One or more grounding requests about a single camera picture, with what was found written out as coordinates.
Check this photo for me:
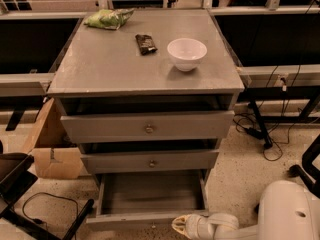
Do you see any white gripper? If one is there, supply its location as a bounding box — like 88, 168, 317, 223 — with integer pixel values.
171, 214, 208, 240

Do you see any grey bottom drawer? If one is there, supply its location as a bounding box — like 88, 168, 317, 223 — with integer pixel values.
87, 170, 208, 231

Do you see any grey drawer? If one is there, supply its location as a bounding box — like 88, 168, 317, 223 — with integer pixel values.
87, 170, 208, 231
81, 149, 219, 174
61, 111, 234, 143

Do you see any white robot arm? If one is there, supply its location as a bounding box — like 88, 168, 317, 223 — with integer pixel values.
172, 180, 320, 240

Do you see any grey middle drawer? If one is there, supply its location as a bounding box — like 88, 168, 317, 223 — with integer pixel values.
81, 149, 219, 174

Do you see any grey top drawer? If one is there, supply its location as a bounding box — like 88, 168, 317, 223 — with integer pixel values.
61, 111, 234, 143

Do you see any grey wooden drawer cabinet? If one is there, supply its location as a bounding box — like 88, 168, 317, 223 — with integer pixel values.
47, 9, 245, 185

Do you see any black desk leg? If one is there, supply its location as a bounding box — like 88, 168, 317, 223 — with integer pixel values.
249, 97, 273, 149

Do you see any black office chair right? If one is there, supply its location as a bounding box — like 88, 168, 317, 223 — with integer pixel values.
254, 133, 320, 215

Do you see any brown cardboard box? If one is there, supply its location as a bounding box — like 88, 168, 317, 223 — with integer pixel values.
21, 99, 83, 180

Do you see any black chair left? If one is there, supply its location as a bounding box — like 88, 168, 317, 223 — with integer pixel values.
0, 152, 94, 240

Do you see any white ceramic bowl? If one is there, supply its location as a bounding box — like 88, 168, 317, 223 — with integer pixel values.
167, 38, 207, 72

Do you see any dark snack packet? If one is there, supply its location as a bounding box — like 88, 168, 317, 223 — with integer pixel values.
135, 34, 157, 55

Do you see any green chip bag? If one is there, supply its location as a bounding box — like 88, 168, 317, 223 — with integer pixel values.
84, 8, 134, 30

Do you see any black cables right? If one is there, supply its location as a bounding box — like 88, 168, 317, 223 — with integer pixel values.
232, 65, 320, 162

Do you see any black floor cable left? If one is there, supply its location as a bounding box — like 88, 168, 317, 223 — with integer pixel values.
21, 191, 80, 240

